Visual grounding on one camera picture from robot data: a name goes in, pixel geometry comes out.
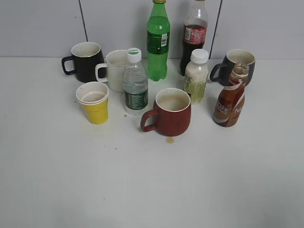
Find yellow paper cup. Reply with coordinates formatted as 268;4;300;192
76;82;109;124

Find brown coffee bottle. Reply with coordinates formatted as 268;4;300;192
213;63;249;127

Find red ceramic mug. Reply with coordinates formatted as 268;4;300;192
140;88;191;137

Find clear water bottle green label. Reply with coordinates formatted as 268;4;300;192
123;47;148;116

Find milky drink bottle white cap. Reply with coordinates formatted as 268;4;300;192
183;48;209;105

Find white ceramic mug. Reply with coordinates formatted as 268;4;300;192
95;50;127;93

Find black mug white interior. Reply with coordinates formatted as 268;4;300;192
61;42;105;83

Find green soda bottle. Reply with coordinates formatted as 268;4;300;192
147;0;171;81

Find cola bottle red label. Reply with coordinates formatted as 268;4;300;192
180;0;209;76

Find dark blue mug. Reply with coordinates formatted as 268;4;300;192
209;49;256;86

